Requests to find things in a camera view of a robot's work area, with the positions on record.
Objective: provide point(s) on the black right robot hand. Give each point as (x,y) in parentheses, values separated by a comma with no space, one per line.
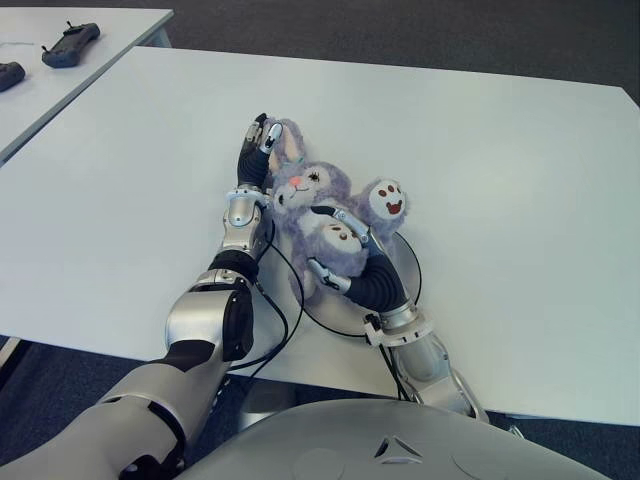
(382,287)

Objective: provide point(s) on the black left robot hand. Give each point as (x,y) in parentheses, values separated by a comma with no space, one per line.
(251,167)

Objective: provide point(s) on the purple plush bunny doll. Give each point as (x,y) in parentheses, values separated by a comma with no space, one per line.
(310,200)

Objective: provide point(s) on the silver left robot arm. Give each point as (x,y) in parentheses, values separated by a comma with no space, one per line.
(200,310)

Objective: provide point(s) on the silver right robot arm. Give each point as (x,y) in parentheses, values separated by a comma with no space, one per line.
(430,360)

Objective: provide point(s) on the white plate black rim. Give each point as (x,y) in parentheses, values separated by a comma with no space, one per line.
(405,265)

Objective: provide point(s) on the grey robot torso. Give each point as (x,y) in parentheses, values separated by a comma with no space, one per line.
(350,440)

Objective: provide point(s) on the small metal clamp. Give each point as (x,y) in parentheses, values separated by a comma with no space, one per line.
(515,430)

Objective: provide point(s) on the white side table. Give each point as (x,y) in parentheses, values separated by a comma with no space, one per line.
(100,42)

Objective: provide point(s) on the black remote controller with antennas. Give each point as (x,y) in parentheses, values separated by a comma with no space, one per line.
(70,45)

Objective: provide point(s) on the dark handheld device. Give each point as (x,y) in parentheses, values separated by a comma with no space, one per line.
(10,75)

